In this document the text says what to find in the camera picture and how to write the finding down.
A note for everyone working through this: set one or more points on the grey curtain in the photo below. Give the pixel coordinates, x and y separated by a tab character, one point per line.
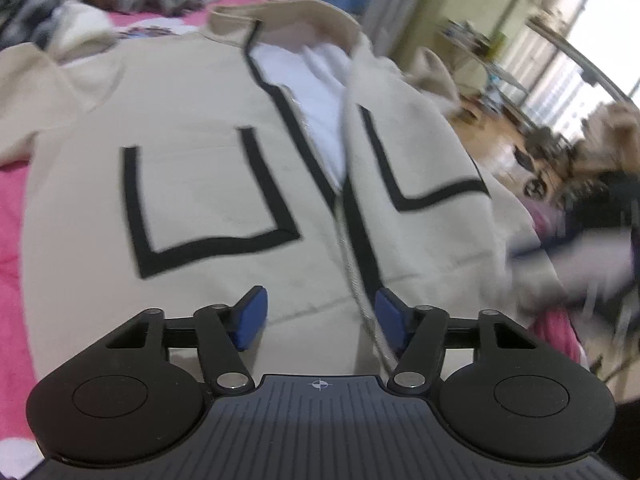
400	0

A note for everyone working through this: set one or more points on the white fleece garment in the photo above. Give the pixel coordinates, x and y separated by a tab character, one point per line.
80	25

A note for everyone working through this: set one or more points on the beige zip jacket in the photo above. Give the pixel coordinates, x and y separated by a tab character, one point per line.
200	185

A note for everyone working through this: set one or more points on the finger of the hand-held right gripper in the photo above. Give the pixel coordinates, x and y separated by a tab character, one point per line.
535	255

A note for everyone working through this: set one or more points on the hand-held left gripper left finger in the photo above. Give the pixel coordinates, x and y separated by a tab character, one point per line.
250	319

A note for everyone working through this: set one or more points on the black white plaid shirt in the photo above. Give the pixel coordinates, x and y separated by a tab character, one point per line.
30	5

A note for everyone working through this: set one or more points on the folding table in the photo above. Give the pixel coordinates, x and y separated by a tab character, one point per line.
480	55

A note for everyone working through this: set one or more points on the balcony window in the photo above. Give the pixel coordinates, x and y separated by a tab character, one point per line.
590	35

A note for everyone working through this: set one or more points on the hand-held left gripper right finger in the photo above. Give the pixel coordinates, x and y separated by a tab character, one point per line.
392	321

